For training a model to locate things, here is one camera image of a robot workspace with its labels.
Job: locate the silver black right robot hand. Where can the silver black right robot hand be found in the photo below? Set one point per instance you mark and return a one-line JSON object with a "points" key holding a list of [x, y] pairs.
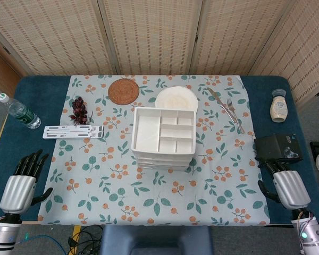
{"points": [[292, 188]]}

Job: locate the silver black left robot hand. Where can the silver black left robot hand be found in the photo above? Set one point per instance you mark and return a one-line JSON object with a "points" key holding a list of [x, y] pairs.
{"points": [[17, 191]]}

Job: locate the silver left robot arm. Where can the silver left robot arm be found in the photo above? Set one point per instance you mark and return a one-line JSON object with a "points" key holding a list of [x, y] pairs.
{"points": [[2, 233]]}

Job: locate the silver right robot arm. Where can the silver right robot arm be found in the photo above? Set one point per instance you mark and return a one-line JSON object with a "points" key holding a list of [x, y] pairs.
{"points": [[311, 231]]}

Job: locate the black cardboard box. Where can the black cardboard box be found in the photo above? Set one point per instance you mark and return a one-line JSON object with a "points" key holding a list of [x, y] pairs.
{"points": [[271, 146]]}

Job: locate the clear plastic lower drawer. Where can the clear plastic lower drawer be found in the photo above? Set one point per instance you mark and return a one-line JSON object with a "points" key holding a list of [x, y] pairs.
{"points": [[162, 167]]}

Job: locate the clear plastic drawer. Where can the clear plastic drawer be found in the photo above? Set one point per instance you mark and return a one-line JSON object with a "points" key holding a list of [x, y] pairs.
{"points": [[162, 156], [162, 167]]}

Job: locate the clear plastic upper drawer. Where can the clear plastic upper drawer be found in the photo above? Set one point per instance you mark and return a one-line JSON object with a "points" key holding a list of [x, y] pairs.
{"points": [[162, 156]]}

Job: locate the clear plastic drawer organizer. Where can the clear plastic drawer organizer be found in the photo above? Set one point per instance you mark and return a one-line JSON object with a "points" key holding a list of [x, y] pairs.
{"points": [[146, 127]]}

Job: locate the white folding stand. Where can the white folding stand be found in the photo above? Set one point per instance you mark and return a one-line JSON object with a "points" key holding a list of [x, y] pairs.
{"points": [[69, 132]]}

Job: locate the clear plastic water bottle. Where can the clear plastic water bottle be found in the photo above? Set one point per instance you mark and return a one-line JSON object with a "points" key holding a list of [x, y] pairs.
{"points": [[21, 111]]}

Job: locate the beige sauce squeeze bottle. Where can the beige sauce squeeze bottle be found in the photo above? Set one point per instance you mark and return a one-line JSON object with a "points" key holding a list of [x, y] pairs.
{"points": [[278, 109]]}

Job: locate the dark red grape bunch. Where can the dark red grape bunch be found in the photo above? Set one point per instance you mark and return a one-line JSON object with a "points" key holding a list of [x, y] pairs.
{"points": [[78, 109]]}

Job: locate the metal fork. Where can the metal fork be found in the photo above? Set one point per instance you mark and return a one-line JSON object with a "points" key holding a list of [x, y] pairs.
{"points": [[230, 107]]}

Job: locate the metal table knife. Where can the metal table knife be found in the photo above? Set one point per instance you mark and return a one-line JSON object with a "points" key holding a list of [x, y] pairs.
{"points": [[215, 95]]}

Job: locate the brown wooden door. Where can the brown wooden door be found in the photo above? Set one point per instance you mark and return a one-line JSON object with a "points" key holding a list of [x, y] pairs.
{"points": [[0, 71]]}

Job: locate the floral printed tablecloth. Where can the floral printed tablecloth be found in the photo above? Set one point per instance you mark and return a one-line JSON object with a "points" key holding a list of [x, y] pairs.
{"points": [[149, 199]]}

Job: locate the round woven brown coaster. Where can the round woven brown coaster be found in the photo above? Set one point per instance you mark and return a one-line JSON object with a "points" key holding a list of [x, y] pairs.
{"points": [[123, 91]]}

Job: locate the white round plate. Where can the white round plate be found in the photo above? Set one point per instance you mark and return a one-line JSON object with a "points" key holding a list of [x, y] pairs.
{"points": [[175, 98]]}

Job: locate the woven bamboo folding screen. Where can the woven bamboo folding screen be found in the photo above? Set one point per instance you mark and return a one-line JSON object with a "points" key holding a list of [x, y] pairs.
{"points": [[149, 34]]}

